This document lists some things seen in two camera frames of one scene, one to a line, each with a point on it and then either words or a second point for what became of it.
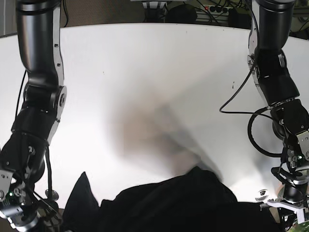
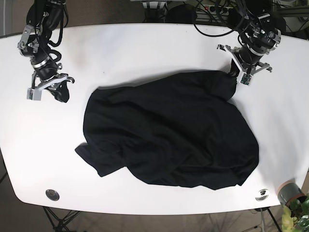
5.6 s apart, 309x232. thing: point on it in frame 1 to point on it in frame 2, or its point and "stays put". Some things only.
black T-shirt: x=193 y=200 to x=182 y=130
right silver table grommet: x=262 y=195 stays put
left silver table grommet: x=54 y=194 stays put
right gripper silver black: x=36 y=216 to x=57 y=85
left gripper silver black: x=294 y=197 to x=245 y=62
